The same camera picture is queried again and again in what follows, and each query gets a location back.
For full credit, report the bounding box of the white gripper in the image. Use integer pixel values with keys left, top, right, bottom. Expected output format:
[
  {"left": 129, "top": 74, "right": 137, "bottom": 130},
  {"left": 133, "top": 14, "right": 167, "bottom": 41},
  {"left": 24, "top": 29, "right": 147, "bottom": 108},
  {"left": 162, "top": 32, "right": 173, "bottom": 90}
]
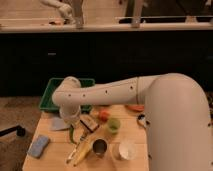
[{"left": 59, "top": 106, "right": 81, "bottom": 125}]

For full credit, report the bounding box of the green pepper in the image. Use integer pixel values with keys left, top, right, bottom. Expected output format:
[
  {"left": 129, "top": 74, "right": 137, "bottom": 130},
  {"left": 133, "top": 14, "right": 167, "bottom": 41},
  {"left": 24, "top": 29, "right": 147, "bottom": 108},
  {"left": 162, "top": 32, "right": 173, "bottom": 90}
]
[{"left": 69, "top": 125, "right": 77, "bottom": 144}]

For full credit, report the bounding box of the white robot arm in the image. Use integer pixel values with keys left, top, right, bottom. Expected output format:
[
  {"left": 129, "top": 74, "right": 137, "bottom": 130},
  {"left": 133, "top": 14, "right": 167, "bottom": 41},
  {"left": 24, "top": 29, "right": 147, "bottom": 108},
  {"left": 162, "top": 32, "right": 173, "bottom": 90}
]
[{"left": 52, "top": 73, "right": 213, "bottom": 171}]

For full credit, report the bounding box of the metal cup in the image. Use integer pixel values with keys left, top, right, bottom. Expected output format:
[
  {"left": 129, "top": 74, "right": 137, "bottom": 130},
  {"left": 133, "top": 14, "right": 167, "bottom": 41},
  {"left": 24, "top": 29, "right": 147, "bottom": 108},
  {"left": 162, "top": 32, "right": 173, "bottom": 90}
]
[{"left": 92, "top": 139, "right": 107, "bottom": 157}]

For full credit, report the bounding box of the white paper cup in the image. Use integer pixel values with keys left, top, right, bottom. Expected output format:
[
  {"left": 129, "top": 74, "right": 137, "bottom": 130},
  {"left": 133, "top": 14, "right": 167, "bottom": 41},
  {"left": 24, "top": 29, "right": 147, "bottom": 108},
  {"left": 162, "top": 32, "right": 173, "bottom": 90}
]
[{"left": 118, "top": 140, "right": 136, "bottom": 160}]

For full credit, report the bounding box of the light blue cloth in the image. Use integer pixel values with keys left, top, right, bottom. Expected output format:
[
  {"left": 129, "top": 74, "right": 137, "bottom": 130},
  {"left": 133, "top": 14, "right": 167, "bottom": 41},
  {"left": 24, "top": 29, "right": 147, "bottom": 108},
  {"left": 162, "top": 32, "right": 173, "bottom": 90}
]
[{"left": 50, "top": 117, "right": 69, "bottom": 131}]

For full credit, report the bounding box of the green plastic tray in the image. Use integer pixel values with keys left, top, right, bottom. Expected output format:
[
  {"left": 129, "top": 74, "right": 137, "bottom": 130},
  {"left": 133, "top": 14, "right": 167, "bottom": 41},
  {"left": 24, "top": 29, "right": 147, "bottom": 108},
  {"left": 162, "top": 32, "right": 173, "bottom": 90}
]
[{"left": 39, "top": 78, "right": 95, "bottom": 113}]

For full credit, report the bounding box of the orange tomato toy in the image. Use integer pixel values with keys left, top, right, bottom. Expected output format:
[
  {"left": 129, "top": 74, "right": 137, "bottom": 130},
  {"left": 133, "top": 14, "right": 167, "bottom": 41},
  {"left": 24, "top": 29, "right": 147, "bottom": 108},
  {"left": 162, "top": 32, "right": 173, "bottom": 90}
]
[{"left": 98, "top": 110, "right": 110, "bottom": 122}]

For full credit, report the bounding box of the yellow banana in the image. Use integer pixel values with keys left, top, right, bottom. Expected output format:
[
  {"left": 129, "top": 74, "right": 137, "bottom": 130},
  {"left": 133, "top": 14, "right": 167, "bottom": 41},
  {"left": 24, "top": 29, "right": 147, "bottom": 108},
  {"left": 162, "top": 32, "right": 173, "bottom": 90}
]
[{"left": 72, "top": 129, "right": 106, "bottom": 167}]

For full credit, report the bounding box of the blue sponge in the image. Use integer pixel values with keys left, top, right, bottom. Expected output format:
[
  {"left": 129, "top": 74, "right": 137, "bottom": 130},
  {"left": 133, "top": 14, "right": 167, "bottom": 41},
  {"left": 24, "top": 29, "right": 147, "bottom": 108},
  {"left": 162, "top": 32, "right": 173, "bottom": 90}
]
[{"left": 27, "top": 135, "right": 50, "bottom": 158}]

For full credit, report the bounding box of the black chair caster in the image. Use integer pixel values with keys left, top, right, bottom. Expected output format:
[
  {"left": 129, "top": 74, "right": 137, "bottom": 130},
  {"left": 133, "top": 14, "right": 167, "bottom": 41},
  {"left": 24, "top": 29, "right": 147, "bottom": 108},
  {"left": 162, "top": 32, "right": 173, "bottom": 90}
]
[{"left": 0, "top": 125, "right": 26, "bottom": 137}]

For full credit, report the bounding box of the orange carrot toy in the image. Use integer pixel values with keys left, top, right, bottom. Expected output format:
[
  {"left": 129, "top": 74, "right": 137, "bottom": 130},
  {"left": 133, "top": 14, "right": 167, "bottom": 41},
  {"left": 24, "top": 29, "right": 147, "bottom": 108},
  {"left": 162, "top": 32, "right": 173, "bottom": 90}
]
[{"left": 125, "top": 105, "right": 144, "bottom": 112}]

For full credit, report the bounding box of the black handled spoon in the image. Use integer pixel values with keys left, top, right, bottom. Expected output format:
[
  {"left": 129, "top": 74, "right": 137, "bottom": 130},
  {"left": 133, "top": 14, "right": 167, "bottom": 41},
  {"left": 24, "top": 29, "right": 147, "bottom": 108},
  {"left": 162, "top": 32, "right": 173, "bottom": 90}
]
[{"left": 137, "top": 114, "right": 146, "bottom": 127}]

